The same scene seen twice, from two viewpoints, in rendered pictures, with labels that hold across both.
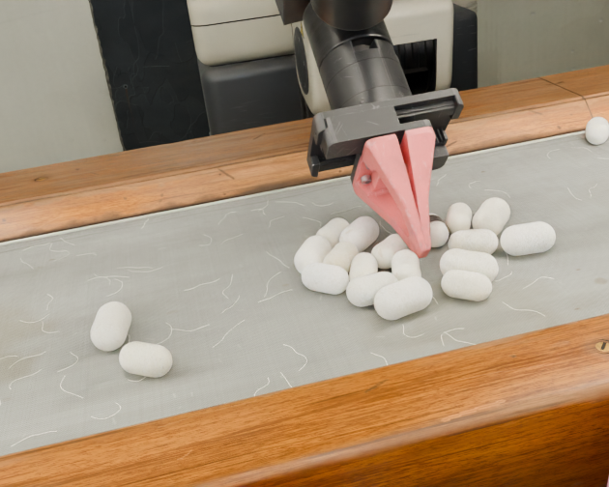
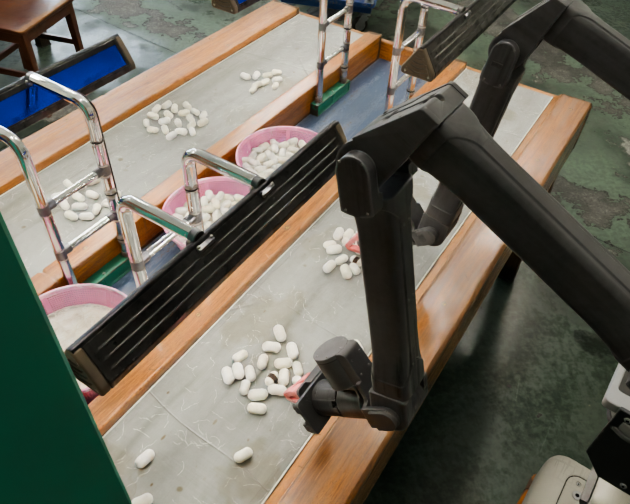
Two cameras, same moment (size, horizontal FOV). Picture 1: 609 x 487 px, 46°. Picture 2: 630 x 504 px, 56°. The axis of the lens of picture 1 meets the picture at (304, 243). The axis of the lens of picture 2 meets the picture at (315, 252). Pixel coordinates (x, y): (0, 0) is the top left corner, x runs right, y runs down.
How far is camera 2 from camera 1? 1.50 m
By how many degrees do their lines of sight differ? 95
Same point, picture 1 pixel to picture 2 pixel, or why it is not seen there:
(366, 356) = (333, 223)
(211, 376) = not seen: hidden behind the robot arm
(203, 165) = (455, 251)
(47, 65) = not seen: outside the picture
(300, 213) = not seen: hidden behind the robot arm
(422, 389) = (309, 206)
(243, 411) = (332, 191)
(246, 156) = (449, 262)
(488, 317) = (319, 243)
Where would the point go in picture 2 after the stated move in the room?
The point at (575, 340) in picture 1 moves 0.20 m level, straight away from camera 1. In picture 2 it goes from (292, 227) to (328, 287)
